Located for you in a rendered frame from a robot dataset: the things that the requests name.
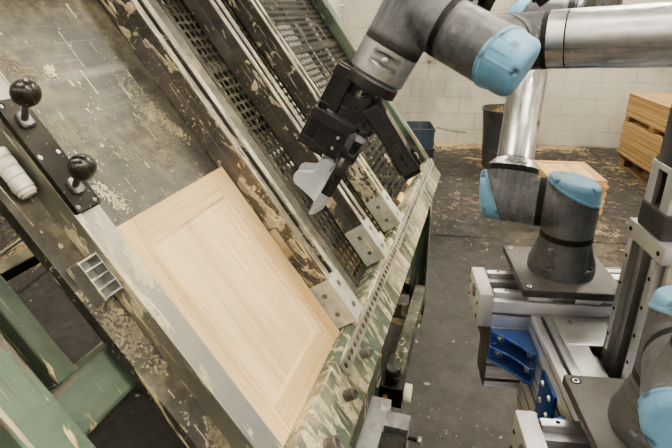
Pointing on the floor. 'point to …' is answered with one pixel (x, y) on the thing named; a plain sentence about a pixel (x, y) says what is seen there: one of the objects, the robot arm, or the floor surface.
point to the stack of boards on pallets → (643, 132)
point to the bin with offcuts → (492, 117)
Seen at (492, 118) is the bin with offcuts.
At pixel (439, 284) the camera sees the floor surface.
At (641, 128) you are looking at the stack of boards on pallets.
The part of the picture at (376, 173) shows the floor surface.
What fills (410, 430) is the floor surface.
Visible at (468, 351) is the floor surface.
